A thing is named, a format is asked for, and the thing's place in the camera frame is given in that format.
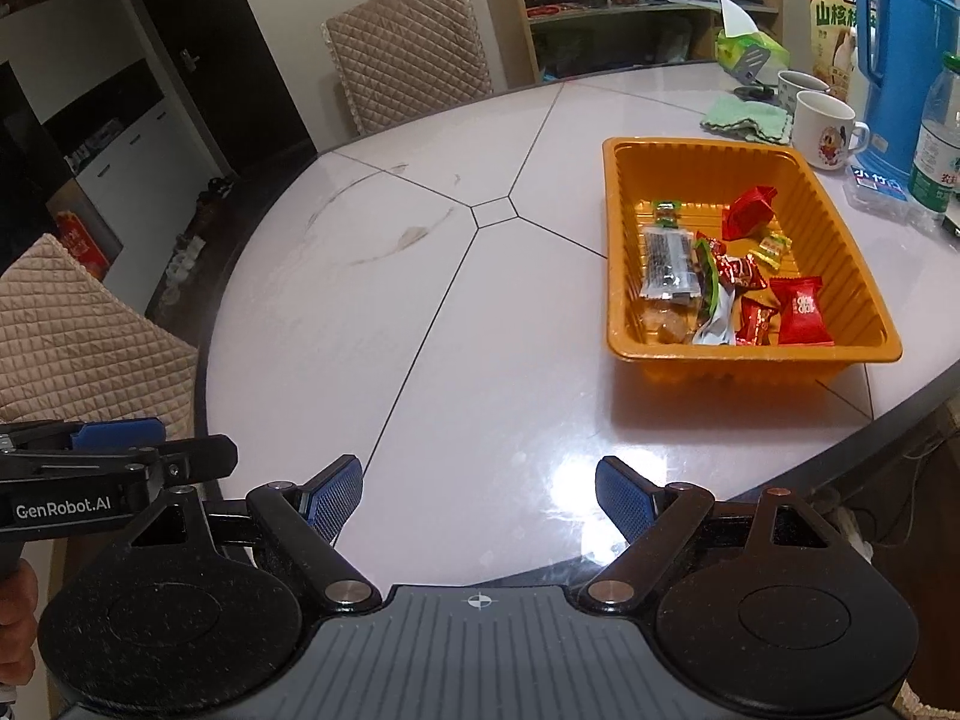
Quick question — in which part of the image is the white green snack pouch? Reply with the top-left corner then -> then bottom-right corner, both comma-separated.
693,238 -> 736,346

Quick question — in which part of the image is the red patterned snack packet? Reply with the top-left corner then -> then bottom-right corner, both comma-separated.
736,298 -> 779,346

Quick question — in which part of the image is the black sesame snack packet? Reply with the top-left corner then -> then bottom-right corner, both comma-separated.
641,226 -> 701,302

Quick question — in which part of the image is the red square candy packet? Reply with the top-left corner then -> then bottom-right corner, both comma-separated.
770,277 -> 833,346

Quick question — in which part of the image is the dark red candy wrapper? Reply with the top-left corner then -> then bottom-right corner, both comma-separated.
715,254 -> 768,293

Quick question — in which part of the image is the small red candy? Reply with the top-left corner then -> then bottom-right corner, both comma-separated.
695,232 -> 727,259

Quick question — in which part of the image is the yellow candy packet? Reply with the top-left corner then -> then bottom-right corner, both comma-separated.
752,232 -> 793,273

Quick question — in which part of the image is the green candy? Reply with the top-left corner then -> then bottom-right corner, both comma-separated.
651,200 -> 682,229

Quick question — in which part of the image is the large red snack bag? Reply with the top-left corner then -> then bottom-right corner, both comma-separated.
721,185 -> 778,241

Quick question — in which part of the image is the person's left hand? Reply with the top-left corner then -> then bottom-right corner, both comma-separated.
0,559 -> 39,688

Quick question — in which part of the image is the near quilted beige chair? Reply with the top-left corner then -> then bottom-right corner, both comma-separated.
0,234 -> 199,439

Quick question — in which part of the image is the quilted beige chair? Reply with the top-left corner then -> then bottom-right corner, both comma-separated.
320,0 -> 493,135
0,234 -> 199,439

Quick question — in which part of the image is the red gift box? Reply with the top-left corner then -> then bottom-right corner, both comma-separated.
47,179 -> 122,281

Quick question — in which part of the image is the white cabinet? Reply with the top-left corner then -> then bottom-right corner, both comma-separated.
78,101 -> 218,312

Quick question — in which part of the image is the orange plastic tray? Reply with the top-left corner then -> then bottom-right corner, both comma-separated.
604,138 -> 901,385

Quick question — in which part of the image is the clear plastic tissue packet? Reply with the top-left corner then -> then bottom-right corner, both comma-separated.
843,166 -> 944,232

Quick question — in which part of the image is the green cleaning cloth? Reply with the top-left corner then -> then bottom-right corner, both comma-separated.
700,94 -> 793,145

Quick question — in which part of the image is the white cartoon mug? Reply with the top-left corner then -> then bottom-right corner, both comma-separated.
791,91 -> 871,171

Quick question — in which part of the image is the green label water bottle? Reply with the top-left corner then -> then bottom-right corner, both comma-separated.
908,52 -> 958,223

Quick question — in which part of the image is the patterned white mug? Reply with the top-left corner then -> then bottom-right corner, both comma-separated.
776,68 -> 830,112

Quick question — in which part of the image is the grey phone stand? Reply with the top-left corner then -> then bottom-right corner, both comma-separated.
732,46 -> 776,103

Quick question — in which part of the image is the far quilted beige chair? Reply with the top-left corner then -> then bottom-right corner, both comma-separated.
320,0 -> 493,135

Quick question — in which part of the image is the wooden shelf unit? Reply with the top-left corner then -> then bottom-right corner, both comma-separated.
481,0 -> 785,90

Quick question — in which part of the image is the green tissue pack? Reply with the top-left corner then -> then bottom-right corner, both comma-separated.
715,0 -> 791,86

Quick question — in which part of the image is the walnut drink box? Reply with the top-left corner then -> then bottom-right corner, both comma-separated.
809,0 -> 857,101

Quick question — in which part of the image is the blue thermos jug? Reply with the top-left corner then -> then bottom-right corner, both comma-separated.
856,0 -> 958,184

